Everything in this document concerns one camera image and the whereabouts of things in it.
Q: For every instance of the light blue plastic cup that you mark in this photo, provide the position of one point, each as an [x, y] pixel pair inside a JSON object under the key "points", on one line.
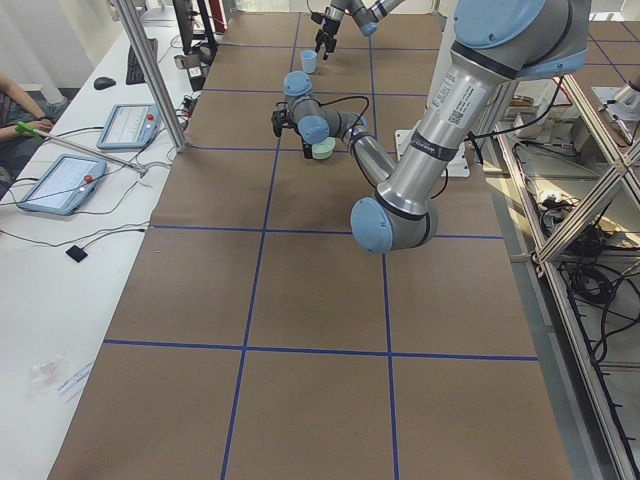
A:
{"points": [[308, 60]]}

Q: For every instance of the pale green ceramic bowl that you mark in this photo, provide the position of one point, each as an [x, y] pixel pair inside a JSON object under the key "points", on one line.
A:
{"points": [[323, 150]]}

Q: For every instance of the blue teach pendant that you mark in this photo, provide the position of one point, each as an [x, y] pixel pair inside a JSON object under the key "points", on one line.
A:
{"points": [[129, 127], [64, 186]]}

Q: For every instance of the metal rod with green grip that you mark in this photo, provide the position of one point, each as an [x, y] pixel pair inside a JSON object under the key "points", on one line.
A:
{"points": [[25, 128]]}

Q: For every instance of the black computer mouse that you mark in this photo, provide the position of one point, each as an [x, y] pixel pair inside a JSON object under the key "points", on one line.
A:
{"points": [[102, 83]]}

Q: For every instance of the person forearm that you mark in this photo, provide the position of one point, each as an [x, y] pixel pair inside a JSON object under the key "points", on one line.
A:
{"points": [[24, 100]]}

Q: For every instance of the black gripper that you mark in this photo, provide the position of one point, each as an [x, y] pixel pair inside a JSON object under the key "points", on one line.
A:
{"points": [[328, 26], [305, 146]]}

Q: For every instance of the near blue teach pendant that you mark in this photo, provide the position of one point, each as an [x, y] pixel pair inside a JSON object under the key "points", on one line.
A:
{"points": [[64, 186]]}

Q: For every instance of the far blue teach pendant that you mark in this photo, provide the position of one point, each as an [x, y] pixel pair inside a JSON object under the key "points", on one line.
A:
{"points": [[129, 127]]}

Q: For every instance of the small black square pad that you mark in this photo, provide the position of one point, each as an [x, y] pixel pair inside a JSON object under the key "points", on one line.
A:
{"points": [[76, 253]]}

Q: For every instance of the black keyboard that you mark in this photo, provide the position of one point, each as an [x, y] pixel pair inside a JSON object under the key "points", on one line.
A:
{"points": [[135, 74]]}

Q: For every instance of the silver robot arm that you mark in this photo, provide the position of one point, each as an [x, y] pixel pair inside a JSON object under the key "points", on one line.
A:
{"points": [[495, 42], [365, 18]]}

